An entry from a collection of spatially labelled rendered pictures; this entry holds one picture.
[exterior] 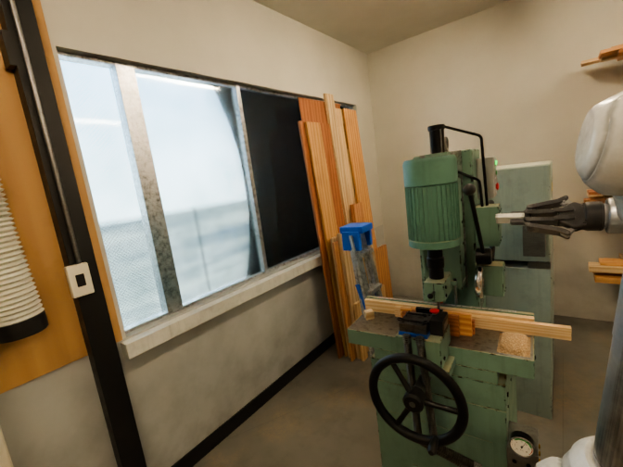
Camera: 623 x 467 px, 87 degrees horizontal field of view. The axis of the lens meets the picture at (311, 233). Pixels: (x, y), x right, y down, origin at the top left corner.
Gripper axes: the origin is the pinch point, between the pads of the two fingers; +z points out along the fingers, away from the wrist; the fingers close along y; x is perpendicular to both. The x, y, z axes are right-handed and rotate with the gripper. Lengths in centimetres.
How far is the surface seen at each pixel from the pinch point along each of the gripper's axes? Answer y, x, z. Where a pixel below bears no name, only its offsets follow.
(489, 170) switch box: 35.3, -17.2, 8.4
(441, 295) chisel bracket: -15.6, -23.4, 21.2
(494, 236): 11.5, -27.3, 6.5
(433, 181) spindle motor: 10.1, 7.6, 21.0
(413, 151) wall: 194, -146, 99
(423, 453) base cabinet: -64, -56, 28
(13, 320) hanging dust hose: -70, 45, 138
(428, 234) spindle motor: -2.3, -5.1, 23.5
